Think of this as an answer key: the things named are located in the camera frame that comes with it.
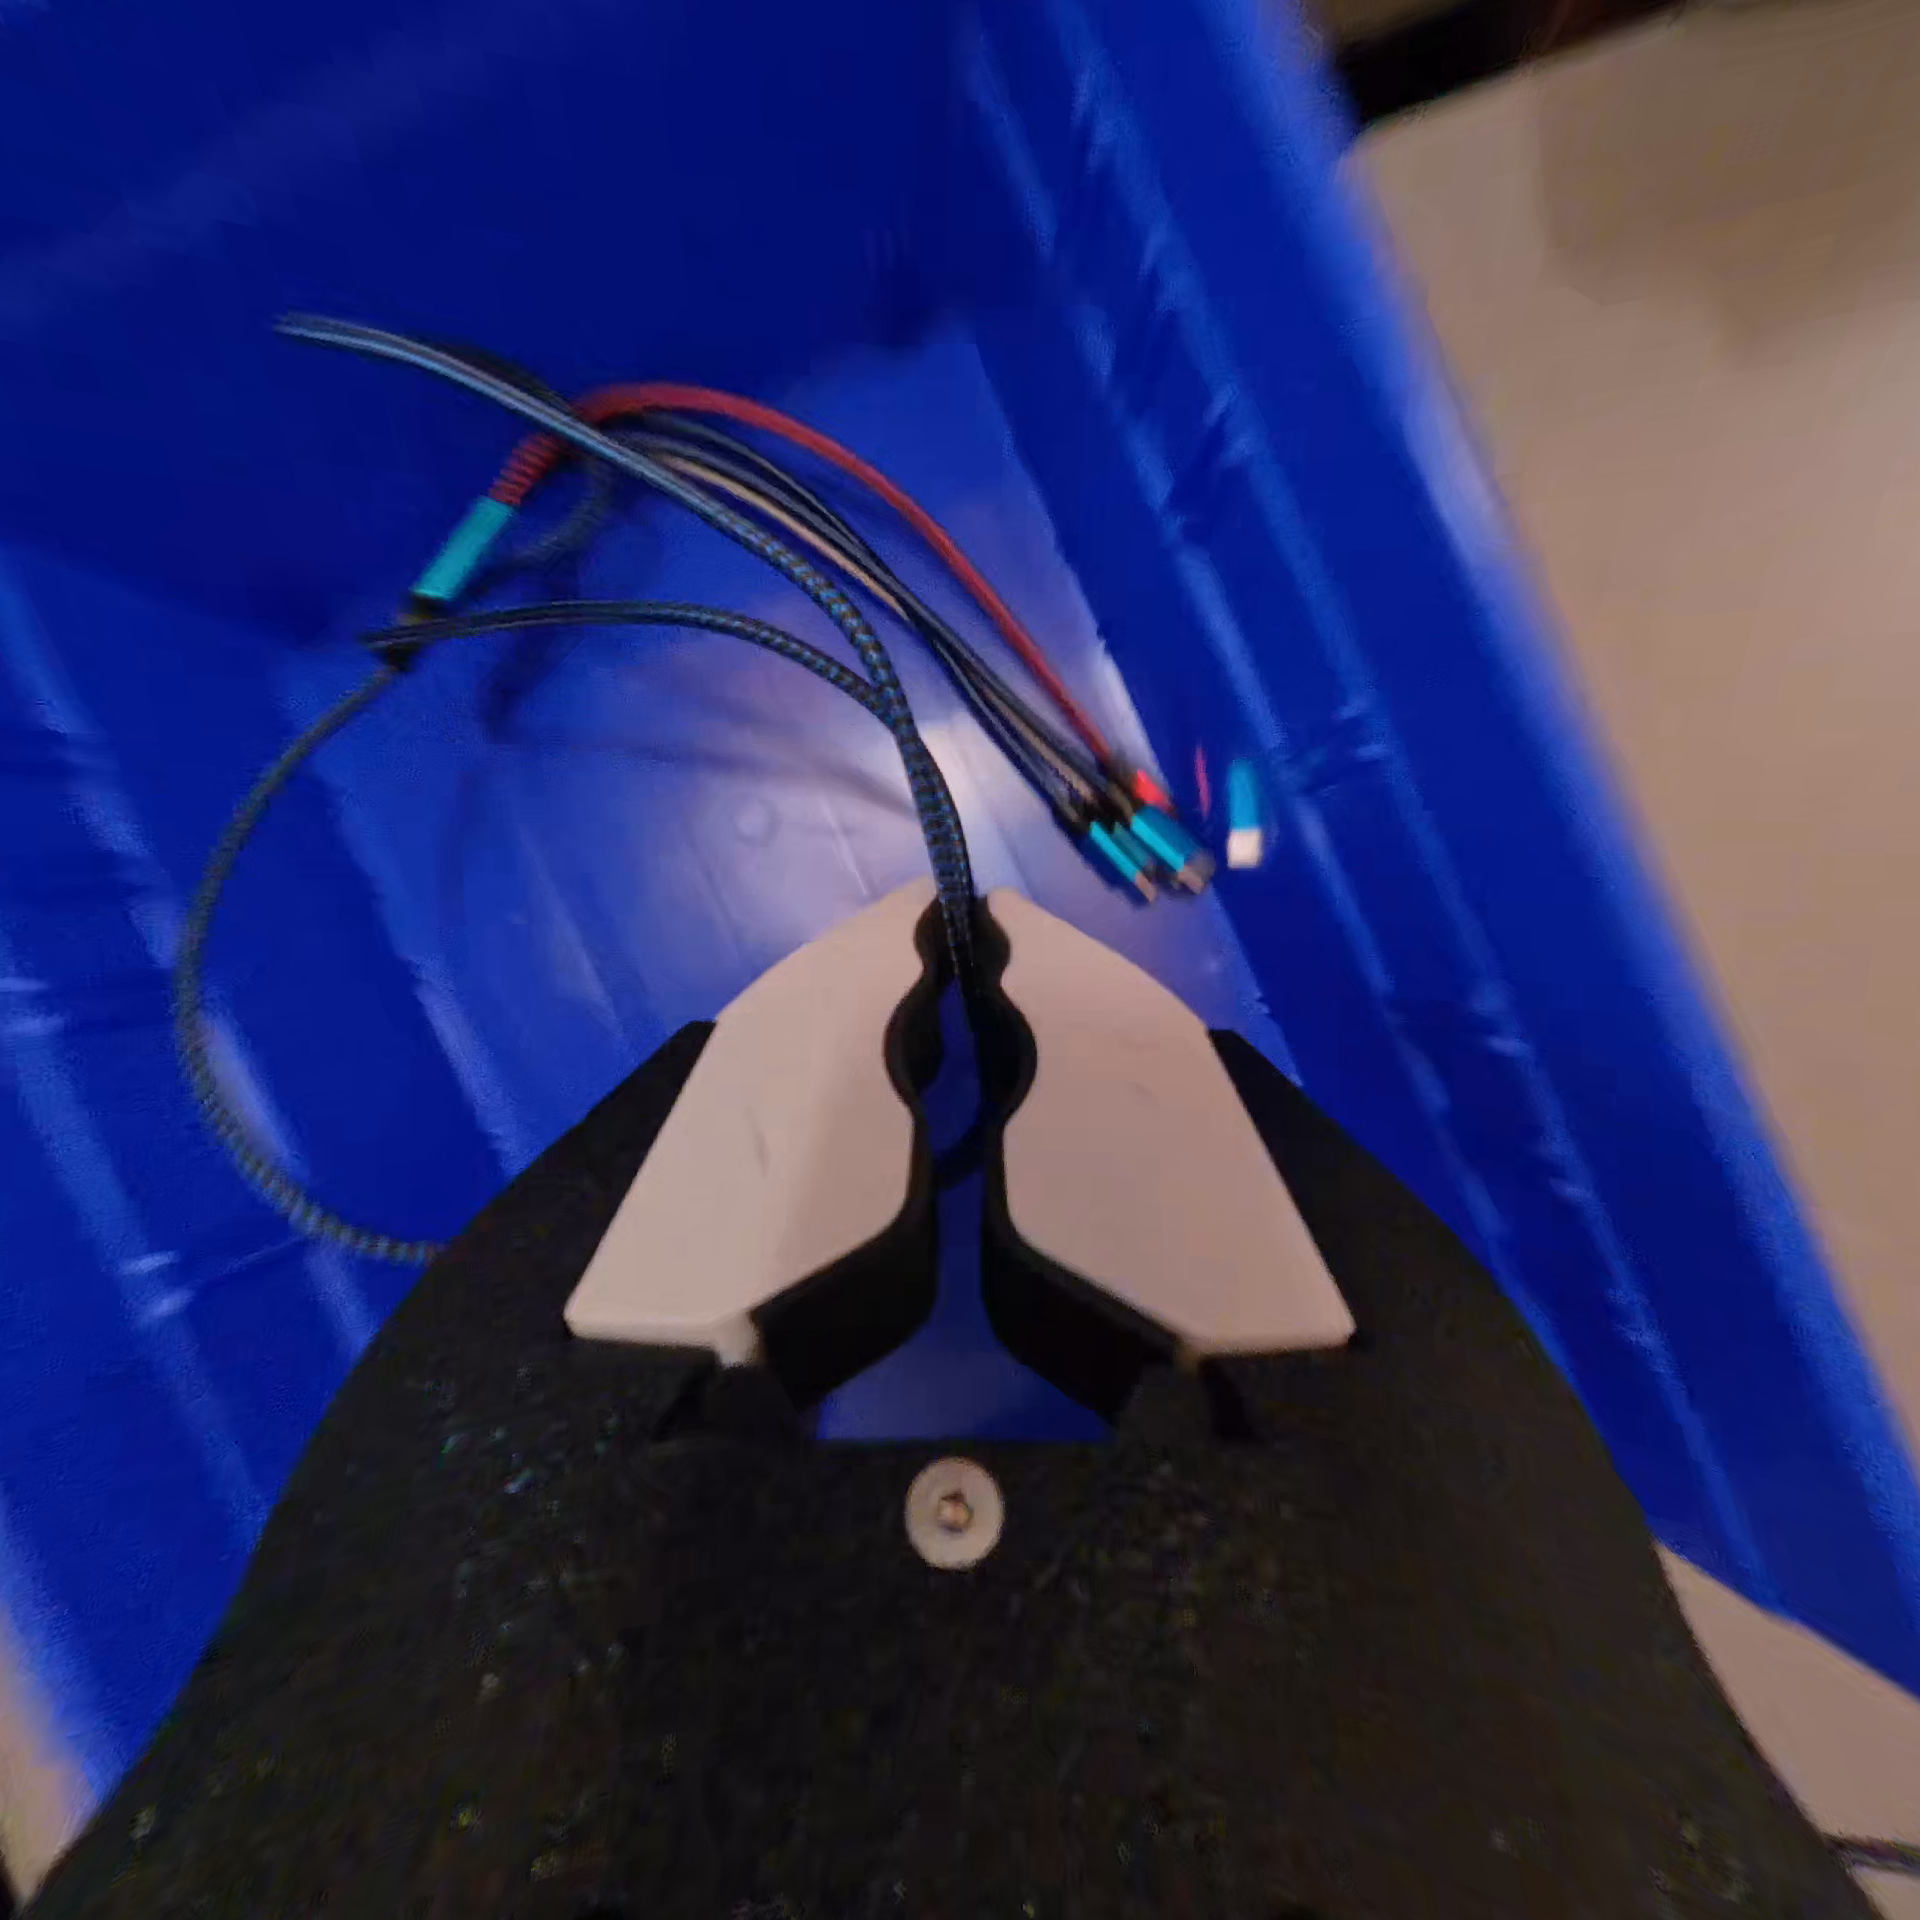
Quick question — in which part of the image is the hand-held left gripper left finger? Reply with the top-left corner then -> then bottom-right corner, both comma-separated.
561,879 -> 947,1412

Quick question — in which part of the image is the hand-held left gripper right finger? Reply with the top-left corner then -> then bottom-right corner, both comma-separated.
979,884 -> 1356,1415

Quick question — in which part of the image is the blue plastic bin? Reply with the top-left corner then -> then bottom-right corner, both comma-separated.
0,0 -> 1920,1802

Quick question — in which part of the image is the blue braided multi-head cable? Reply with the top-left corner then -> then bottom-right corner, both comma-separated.
171,307 -> 1278,1268

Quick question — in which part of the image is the grey desk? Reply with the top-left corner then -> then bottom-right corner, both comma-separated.
0,7 -> 1920,1920

